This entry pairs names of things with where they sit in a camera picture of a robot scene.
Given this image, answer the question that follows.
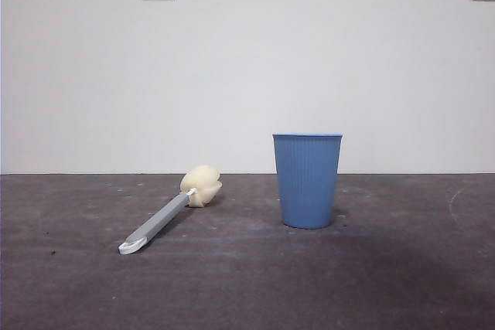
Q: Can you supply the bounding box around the blue ribbed plastic cup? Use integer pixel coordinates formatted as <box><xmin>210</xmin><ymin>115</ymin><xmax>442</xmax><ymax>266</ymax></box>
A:
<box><xmin>271</xmin><ymin>132</ymin><xmax>344</xmax><ymax>230</ymax></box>

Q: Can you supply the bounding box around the grey-handled sponge cup brush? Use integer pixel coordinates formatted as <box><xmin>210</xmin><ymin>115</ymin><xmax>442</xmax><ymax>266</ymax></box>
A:
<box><xmin>118</xmin><ymin>164</ymin><xmax>224</xmax><ymax>257</ymax></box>

